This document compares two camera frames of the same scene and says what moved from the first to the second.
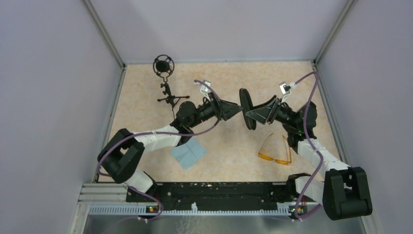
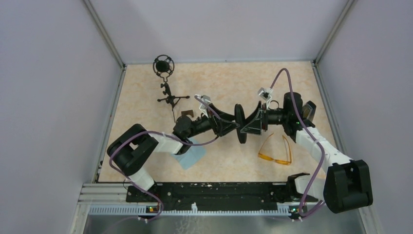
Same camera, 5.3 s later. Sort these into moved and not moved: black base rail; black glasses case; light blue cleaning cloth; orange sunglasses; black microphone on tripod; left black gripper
Moved: left black gripper; black glasses case
Not moved: light blue cleaning cloth; black microphone on tripod; orange sunglasses; black base rail
